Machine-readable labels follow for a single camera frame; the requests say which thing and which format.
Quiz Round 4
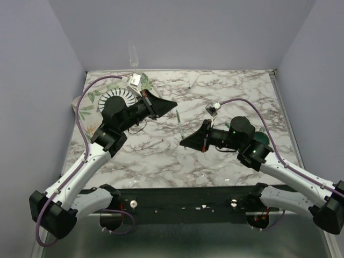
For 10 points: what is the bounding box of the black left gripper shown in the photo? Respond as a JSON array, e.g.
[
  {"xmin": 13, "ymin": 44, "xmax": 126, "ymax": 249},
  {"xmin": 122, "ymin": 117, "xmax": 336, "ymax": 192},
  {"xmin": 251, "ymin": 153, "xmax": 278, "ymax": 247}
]
[{"xmin": 119, "ymin": 89, "xmax": 178, "ymax": 132}]

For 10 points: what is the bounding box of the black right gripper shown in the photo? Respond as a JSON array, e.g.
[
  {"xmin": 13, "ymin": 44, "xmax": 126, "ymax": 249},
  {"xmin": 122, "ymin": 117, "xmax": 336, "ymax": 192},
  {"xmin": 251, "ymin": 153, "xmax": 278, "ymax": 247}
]
[{"xmin": 180, "ymin": 119, "xmax": 243, "ymax": 152}]

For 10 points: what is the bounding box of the white marker with pink tip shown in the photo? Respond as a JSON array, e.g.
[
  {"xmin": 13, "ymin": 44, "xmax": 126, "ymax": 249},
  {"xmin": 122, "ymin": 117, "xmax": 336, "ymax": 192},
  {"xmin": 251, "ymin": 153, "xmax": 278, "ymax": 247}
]
[{"xmin": 146, "ymin": 139, "xmax": 163, "ymax": 148}]

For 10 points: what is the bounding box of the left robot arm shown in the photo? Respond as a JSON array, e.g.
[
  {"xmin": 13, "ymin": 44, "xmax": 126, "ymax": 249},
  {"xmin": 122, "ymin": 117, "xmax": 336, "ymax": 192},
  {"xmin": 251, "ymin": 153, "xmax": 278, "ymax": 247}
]
[{"xmin": 29, "ymin": 90, "xmax": 177, "ymax": 240}]

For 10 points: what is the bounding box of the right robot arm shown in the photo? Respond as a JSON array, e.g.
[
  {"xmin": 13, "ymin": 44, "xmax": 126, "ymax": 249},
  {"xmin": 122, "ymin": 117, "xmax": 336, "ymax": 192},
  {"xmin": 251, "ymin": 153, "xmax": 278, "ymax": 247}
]
[{"xmin": 180, "ymin": 116, "xmax": 343, "ymax": 235}]

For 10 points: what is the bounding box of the white pen with dark tip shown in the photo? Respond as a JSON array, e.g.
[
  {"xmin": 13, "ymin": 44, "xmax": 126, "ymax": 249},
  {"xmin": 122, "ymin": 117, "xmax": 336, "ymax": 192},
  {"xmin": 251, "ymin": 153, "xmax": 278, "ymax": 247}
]
[{"xmin": 188, "ymin": 76, "xmax": 199, "ymax": 89}]

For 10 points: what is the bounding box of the white blue striped plate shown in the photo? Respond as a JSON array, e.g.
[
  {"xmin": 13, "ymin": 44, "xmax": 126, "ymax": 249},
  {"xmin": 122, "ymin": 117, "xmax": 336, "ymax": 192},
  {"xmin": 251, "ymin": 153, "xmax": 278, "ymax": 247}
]
[{"xmin": 98, "ymin": 88, "xmax": 137, "ymax": 113}]

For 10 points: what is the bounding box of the teal ceramic mug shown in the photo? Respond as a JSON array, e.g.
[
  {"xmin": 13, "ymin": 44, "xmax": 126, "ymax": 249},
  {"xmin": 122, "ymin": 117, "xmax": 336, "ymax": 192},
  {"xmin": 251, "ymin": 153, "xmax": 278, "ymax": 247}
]
[{"xmin": 254, "ymin": 131, "xmax": 270, "ymax": 146}]

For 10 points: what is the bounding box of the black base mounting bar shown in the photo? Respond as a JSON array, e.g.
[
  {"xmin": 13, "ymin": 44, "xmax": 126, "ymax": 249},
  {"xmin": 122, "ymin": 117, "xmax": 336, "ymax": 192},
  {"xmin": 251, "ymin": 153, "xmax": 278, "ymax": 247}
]
[{"xmin": 88, "ymin": 185, "xmax": 267, "ymax": 225}]

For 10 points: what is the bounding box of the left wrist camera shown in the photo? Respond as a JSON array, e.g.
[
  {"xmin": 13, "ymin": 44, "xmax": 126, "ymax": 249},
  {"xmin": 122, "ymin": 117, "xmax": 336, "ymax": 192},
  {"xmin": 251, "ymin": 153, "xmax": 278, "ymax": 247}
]
[{"xmin": 127, "ymin": 73, "xmax": 141, "ymax": 92}]

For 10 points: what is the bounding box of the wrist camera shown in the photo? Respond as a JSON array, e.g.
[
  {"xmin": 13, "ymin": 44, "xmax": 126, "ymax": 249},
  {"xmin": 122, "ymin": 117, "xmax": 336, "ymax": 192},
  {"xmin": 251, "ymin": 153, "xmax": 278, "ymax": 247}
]
[
  {"xmin": 205, "ymin": 103, "xmax": 221, "ymax": 118},
  {"xmin": 127, "ymin": 73, "xmax": 141, "ymax": 92}
]

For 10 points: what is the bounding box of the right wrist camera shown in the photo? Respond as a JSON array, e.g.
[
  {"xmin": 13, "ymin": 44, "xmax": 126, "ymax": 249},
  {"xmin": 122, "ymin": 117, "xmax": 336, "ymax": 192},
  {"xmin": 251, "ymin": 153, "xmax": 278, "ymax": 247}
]
[{"xmin": 205, "ymin": 103, "xmax": 221, "ymax": 118}]

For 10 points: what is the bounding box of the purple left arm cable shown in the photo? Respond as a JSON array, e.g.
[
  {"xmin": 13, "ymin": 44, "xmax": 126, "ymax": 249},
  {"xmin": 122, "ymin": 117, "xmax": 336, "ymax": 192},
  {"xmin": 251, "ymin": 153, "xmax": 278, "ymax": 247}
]
[{"xmin": 36, "ymin": 75, "xmax": 135, "ymax": 247}]

